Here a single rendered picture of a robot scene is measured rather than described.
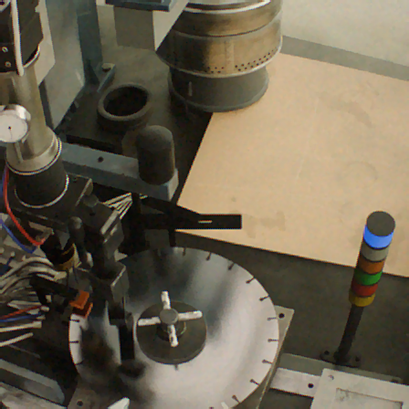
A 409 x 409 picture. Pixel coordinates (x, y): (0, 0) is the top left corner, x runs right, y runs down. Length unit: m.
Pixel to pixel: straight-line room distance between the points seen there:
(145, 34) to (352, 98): 0.78
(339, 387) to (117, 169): 0.51
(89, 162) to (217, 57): 0.44
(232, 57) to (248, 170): 0.25
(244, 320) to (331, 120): 0.70
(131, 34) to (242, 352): 0.52
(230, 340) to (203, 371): 0.07
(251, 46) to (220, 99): 0.19
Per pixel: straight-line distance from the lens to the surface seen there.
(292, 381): 1.35
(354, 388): 1.20
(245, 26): 1.55
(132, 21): 1.16
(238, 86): 1.71
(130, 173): 1.25
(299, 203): 1.58
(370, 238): 1.05
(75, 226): 0.90
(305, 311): 1.44
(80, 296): 1.21
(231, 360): 1.16
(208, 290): 1.22
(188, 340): 1.16
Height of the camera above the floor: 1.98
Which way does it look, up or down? 51 degrees down
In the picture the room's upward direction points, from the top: 2 degrees counter-clockwise
